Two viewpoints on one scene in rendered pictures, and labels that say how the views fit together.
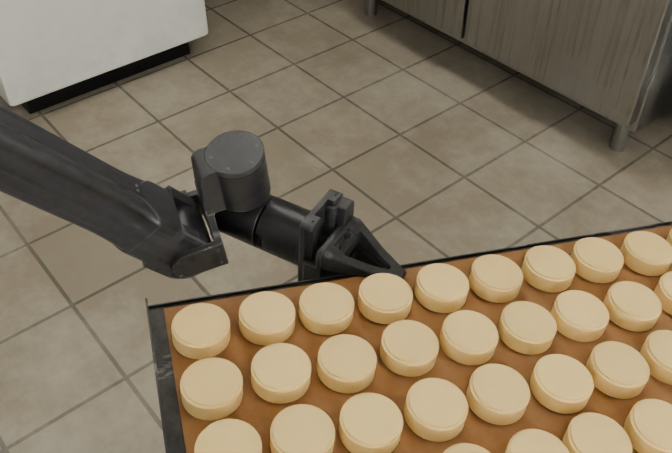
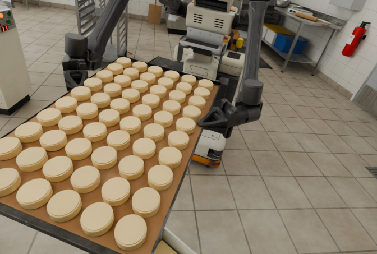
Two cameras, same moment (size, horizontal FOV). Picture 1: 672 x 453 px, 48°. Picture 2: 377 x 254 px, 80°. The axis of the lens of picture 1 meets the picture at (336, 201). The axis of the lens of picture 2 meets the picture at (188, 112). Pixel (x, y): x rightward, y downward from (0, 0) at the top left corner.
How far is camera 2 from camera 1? 0.88 m
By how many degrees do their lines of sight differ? 86
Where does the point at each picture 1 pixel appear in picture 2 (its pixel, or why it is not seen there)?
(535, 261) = (174, 149)
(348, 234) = (220, 115)
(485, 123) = not seen: outside the picture
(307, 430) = (165, 81)
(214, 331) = (202, 83)
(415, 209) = not seen: outside the picture
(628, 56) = not seen: outside the picture
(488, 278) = (178, 132)
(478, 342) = (158, 114)
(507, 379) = (142, 111)
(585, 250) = (165, 170)
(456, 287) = (180, 123)
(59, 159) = (249, 47)
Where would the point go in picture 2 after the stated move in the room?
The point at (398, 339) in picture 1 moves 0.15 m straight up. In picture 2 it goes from (174, 103) to (181, 51)
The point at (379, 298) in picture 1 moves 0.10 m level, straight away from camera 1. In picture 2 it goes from (190, 107) to (220, 124)
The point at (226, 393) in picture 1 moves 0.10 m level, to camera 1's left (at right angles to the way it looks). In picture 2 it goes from (184, 78) to (198, 70)
